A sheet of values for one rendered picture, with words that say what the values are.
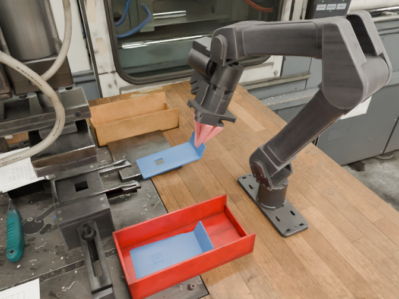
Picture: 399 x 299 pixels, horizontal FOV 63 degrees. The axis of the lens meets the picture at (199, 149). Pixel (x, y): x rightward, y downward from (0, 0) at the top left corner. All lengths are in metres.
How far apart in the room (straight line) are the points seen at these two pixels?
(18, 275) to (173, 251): 0.29
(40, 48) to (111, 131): 0.45
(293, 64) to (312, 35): 1.07
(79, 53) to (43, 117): 0.68
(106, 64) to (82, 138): 0.67
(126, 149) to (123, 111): 0.19
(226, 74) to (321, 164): 0.40
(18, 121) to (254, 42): 0.42
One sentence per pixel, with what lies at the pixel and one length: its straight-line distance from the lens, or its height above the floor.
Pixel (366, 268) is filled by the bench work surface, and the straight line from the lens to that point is 0.74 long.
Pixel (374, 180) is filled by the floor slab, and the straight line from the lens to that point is 2.44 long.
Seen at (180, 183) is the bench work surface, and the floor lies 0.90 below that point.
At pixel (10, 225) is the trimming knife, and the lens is 0.81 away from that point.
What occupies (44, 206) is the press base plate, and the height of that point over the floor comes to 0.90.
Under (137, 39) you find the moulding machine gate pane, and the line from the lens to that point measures 1.24.
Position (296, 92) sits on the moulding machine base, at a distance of 1.70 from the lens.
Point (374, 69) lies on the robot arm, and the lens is 0.54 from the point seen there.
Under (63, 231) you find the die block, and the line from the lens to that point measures 0.69.
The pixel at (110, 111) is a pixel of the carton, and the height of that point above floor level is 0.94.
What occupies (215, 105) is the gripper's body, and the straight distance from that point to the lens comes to 0.70.
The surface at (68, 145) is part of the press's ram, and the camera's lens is 0.59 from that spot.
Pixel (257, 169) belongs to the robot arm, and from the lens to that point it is 0.69.
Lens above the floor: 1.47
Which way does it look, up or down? 38 degrees down
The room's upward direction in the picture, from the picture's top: straight up
